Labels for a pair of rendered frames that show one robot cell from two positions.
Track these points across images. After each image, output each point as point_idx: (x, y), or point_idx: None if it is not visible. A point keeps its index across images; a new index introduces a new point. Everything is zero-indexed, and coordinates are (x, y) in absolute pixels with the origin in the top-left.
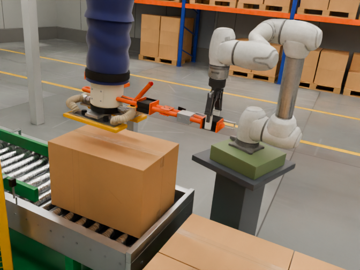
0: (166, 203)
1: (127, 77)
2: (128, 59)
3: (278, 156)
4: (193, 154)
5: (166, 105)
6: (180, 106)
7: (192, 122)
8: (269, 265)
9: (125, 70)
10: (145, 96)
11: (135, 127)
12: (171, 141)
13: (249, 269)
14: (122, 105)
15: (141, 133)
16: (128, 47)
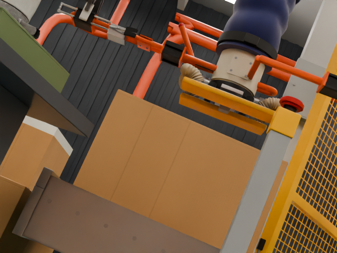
0: None
1: (218, 39)
2: (231, 17)
3: None
4: (92, 123)
5: (150, 38)
6: (135, 28)
7: (107, 35)
8: None
9: (222, 32)
10: (185, 46)
11: (258, 158)
12: (131, 94)
13: None
14: (212, 80)
15: (189, 119)
16: (236, 4)
